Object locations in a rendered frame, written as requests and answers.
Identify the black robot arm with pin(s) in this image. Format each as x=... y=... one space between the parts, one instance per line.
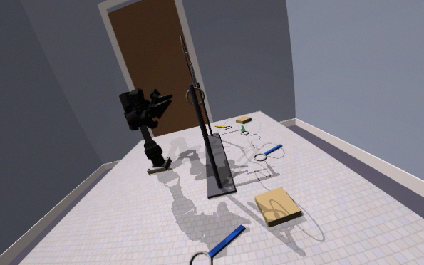
x=132 y=101

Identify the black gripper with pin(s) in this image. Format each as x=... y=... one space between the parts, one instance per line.
x=153 y=109

